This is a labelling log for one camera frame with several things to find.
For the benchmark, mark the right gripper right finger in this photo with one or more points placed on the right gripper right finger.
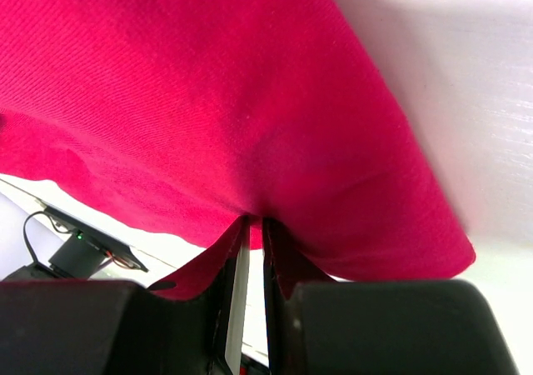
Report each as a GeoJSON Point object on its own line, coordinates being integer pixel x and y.
{"type": "Point", "coordinates": [317, 325]}

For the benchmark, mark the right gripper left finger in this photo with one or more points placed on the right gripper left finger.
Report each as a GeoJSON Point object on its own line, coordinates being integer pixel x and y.
{"type": "Point", "coordinates": [189, 322]}

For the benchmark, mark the crimson t shirt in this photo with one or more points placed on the crimson t shirt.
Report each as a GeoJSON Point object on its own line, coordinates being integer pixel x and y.
{"type": "Point", "coordinates": [178, 116]}

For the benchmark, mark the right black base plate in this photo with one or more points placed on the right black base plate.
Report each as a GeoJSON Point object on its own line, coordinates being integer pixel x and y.
{"type": "Point", "coordinates": [86, 251]}

